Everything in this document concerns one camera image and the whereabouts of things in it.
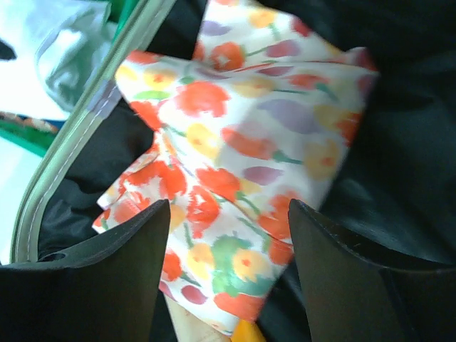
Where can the floral tulip print cloth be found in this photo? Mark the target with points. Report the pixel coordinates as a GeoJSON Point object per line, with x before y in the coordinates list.
{"type": "Point", "coordinates": [263, 113]}

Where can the orange yellow tube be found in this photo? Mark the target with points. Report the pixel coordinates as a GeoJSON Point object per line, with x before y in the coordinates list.
{"type": "Point", "coordinates": [247, 332]}

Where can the green plastic tray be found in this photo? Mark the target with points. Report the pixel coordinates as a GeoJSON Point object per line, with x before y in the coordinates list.
{"type": "Point", "coordinates": [21, 133]}

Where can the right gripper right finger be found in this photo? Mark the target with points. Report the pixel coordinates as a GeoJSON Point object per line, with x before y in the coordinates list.
{"type": "Point", "coordinates": [358, 290]}

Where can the orange rabbit print cloth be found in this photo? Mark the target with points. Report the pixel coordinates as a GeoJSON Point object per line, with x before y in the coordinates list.
{"type": "Point", "coordinates": [25, 121]}

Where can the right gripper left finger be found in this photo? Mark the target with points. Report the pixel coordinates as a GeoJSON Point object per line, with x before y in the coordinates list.
{"type": "Point", "coordinates": [102, 289]}

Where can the olive green hard-shell suitcase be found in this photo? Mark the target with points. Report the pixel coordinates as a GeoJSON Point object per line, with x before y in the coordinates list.
{"type": "Point", "coordinates": [396, 188]}

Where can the white cloth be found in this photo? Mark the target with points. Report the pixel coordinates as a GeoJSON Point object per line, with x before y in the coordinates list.
{"type": "Point", "coordinates": [46, 53]}

